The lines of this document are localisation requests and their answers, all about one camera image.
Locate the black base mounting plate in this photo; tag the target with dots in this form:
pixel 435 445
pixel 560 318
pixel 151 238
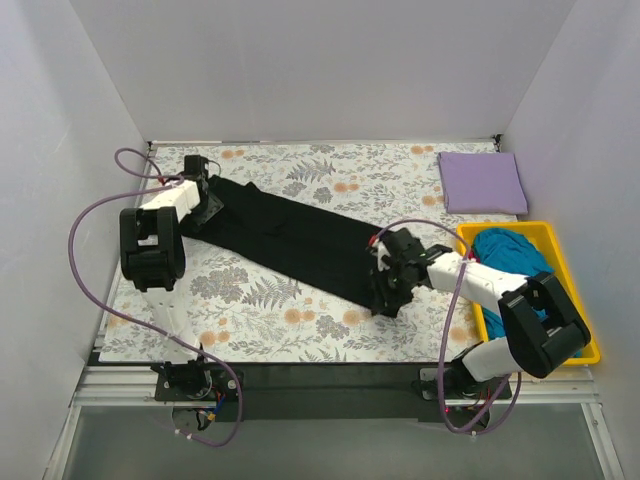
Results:
pixel 305 391

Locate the yellow plastic bin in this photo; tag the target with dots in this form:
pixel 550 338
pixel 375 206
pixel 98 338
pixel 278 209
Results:
pixel 487 325

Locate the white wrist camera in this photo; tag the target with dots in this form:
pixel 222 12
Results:
pixel 195 168
pixel 377 247

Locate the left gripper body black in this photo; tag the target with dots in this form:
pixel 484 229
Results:
pixel 208 208

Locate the black t-shirt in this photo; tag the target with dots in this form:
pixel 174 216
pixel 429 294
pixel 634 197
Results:
pixel 319 248

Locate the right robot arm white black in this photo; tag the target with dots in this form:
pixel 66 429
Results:
pixel 542 326

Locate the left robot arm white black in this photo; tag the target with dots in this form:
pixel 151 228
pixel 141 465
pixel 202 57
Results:
pixel 153 258

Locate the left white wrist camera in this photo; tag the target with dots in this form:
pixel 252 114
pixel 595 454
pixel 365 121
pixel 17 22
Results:
pixel 195 168

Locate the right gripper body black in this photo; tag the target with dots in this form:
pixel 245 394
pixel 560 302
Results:
pixel 386 288

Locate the floral patterned table mat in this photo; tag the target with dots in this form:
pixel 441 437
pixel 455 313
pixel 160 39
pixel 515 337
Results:
pixel 243 312

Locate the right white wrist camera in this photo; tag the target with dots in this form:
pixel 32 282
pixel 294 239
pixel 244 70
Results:
pixel 377 247

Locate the teal t-shirt in bin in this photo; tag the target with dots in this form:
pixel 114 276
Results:
pixel 518 252

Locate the aluminium frame rail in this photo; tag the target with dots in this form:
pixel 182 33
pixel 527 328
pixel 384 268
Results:
pixel 120 385

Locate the folded purple t-shirt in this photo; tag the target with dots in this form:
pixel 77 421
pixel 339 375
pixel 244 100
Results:
pixel 481 183

